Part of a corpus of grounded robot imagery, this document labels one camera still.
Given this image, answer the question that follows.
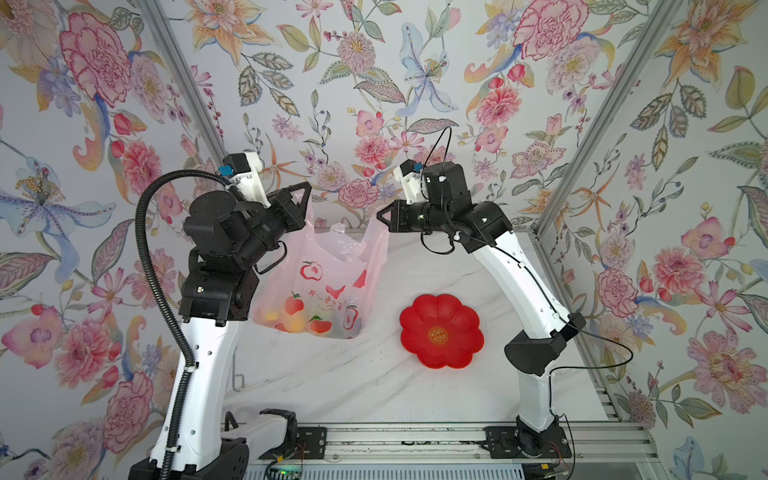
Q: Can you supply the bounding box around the black corrugated cable conduit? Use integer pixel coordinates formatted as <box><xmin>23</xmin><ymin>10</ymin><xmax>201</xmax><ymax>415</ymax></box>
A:
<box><xmin>134</xmin><ymin>169</ymin><xmax>232</xmax><ymax>480</ymax></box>

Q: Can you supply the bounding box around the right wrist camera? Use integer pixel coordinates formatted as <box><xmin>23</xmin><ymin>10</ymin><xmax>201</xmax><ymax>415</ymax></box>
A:
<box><xmin>392</xmin><ymin>158</ymin><xmax>472</xmax><ymax>208</ymax></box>

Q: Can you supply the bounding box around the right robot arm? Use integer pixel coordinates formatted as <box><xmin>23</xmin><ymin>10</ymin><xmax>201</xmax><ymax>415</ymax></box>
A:
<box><xmin>377</xmin><ymin>160</ymin><xmax>586</xmax><ymax>458</ymax></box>

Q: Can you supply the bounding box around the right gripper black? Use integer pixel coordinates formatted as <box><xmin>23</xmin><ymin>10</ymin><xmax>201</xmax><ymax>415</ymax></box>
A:
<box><xmin>380</xmin><ymin>204</ymin><xmax>458</xmax><ymax>242</ymax></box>

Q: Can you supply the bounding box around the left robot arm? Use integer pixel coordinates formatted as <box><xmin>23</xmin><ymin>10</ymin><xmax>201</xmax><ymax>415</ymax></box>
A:
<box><xmin>129</xmin><ymin>182</ymin><xmax>311</xmax><ymax>479</ymax></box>

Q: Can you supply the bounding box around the pink plastic bag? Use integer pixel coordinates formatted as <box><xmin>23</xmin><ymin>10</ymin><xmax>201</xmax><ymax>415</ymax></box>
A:
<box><xmin>250</xmin><ymin>206</ymin><xmax>389</xmax><ymax>339</ymax></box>

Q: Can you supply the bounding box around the red flower-shaped plate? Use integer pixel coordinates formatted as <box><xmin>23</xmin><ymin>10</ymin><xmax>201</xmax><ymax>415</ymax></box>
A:
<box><xmin>399</xmin><ymin>294</ymin><xmax>485</xmax><ymax>369</ymax></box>

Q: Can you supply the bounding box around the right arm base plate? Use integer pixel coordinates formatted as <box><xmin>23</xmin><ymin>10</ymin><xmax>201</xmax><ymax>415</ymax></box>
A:
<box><xmin>484</xmin><ymin>423</ymin><xmax>573</xmax><ymax>460</ymax></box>

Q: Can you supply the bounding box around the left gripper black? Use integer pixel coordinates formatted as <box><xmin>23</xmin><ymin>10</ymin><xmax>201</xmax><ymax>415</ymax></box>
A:
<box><xmin>234</xmin><ymin>183</ymin><xmax>314</xmax><ymax>271</ymax></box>

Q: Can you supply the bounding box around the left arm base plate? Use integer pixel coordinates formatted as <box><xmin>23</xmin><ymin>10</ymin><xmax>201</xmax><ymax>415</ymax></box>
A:
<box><xmin>259</xmin><ymin>427</ymin><xmax>328</xmax><ymax>461</ymax></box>

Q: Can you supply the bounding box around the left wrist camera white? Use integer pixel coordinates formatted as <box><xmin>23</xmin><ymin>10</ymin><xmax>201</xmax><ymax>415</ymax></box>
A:
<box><xmin>219</xmin><ymin>151</ymin><xmax>270</xmax><ymax>208</ymax></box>

